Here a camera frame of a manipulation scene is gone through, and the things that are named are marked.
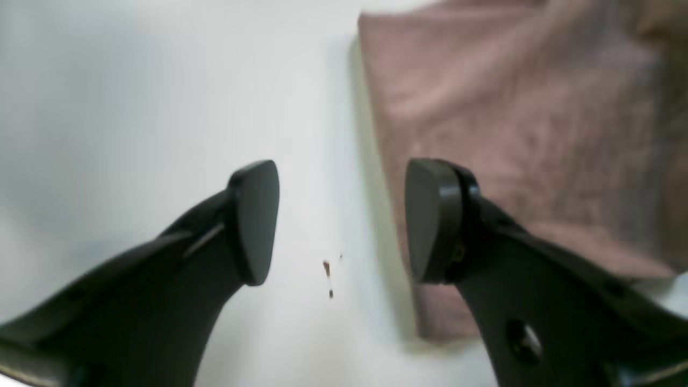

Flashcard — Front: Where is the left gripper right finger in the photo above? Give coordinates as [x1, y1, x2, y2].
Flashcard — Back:
[405, 157, 687, 386]

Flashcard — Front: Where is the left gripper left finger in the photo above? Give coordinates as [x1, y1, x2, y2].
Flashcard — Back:
[1, 160, 280, 386]

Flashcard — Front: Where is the dusty pink T-shirt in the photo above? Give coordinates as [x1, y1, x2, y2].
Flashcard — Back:
[355, 0, 688, 345]

